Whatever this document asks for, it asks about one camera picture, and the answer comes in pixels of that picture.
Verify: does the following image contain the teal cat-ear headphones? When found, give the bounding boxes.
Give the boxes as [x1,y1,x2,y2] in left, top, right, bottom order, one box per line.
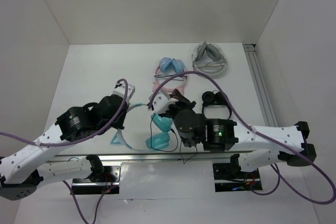
[110,113,177,153]

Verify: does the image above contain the black headphone audio cable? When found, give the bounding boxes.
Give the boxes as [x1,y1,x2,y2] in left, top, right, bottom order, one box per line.
[149,111,200,165]

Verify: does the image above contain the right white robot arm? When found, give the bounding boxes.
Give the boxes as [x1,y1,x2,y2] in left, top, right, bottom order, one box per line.
[152,90,317,178]

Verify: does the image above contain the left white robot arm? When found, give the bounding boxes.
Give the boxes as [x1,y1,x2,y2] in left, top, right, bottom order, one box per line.
[1,94,129,201]

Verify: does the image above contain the pink blue cat-ear headphones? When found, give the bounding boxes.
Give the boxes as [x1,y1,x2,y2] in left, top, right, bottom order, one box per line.
[152,57,187,94]

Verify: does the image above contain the black headphones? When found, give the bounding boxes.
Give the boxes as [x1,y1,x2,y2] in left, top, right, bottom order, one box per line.
[201,91,232,120]

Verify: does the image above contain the grey white headphones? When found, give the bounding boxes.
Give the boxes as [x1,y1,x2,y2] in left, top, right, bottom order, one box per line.
[192,41,228,79]

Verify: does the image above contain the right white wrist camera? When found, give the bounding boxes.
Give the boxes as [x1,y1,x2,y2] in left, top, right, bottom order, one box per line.
[148,91,178,114]

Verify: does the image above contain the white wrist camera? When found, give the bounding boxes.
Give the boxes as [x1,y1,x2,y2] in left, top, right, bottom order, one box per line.
[148,91,178,114]
[112,83,135,104]

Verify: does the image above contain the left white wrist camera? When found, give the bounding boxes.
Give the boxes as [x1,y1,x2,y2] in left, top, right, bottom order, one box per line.
[112,83,135,104]

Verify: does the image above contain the aluminium front rail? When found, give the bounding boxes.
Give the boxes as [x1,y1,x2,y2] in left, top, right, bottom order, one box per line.
[47,152,237,163]

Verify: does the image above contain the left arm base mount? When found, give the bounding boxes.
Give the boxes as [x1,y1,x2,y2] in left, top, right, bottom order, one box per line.
[71,155,121,195]

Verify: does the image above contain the aluminium side rail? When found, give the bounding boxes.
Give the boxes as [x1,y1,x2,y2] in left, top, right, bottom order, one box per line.
[243,44,279,126]

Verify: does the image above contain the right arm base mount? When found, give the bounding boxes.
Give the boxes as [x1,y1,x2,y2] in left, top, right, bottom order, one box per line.
[212,154,263,192]

